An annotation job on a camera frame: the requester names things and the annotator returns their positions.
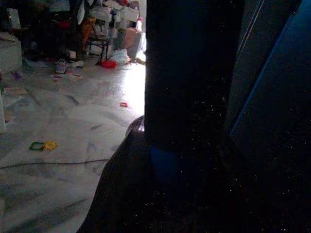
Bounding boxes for black floor cable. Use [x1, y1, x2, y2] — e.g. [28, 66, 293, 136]
[0, 158, 109, 169]

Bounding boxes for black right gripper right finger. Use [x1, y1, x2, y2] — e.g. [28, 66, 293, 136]
[199, 143, 311, 233]

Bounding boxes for grey shoe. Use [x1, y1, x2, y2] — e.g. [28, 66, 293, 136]
[55, 59, 67, 74]

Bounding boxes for white plastic bag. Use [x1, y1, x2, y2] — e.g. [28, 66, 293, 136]
[109, 48, 130, 65]

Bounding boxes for dark blue door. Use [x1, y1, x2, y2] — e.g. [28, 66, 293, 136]
[225, 0, 311, 185]

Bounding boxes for blue-handled green broom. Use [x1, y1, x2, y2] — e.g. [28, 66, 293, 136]
[144, 0, 245, 195]

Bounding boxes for dark metal chair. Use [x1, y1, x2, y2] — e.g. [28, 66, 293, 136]
[85, 7, 111, 66]

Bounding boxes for brown cardboard box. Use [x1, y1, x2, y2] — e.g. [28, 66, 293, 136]
[123, 27, 142, 59]

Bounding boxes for pink and white cards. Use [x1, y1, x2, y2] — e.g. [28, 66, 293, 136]
[52, 72, 84, 81]

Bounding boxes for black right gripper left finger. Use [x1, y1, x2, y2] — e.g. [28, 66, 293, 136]
[79, 116, 187, 233]

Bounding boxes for green square toy tile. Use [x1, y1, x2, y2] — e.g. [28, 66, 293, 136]
[29, 142, 46, 151]

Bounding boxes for white storage box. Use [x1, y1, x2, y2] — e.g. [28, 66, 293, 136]
[0, 38, 23, 73]

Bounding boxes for red plastic bowl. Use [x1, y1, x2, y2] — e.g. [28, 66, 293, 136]
[100, 60, 118, 69]

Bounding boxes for yellow toy tile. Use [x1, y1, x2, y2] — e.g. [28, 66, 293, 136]
[43, 140, 59, 151]

